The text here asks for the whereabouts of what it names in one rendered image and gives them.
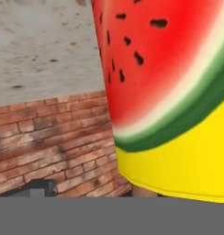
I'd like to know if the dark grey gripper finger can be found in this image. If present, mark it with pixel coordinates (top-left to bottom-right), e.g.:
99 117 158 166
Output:
0 179 59 198

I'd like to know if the watermelon print smoothie cup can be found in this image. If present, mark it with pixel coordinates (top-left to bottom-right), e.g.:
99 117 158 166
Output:
90 0 224 204

